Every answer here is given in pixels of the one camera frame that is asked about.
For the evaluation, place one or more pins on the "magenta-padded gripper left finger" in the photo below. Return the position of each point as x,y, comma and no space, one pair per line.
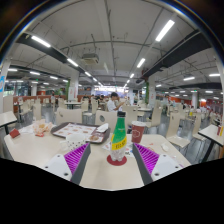
76,159

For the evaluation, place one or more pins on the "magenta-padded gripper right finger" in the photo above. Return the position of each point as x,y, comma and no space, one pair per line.
147,158

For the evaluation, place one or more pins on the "green-labelled clear drink bottle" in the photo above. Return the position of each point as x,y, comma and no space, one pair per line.
118,143

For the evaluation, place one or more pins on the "crumpled white tissue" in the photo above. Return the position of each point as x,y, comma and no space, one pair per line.
165,147

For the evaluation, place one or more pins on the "red paper cup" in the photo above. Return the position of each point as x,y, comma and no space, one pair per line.
137,132

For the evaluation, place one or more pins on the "dark food tray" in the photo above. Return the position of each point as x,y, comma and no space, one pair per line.
75,130

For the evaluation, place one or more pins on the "white paper napkin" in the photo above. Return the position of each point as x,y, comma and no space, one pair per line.
102,128

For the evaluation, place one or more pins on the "group of beige chairs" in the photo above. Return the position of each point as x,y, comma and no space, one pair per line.
68,116

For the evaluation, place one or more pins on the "crumpled food wrapper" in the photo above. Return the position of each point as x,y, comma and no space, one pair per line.
42,127

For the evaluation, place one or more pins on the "person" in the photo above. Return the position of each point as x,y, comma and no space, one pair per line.
112,105

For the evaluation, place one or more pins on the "small red packet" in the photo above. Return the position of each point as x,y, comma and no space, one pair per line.
14,133

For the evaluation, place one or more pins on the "ceiling air conditioner unit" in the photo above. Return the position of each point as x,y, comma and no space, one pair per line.
90,59

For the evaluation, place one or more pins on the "group of ceiling lights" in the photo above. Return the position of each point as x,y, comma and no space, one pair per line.
165,30

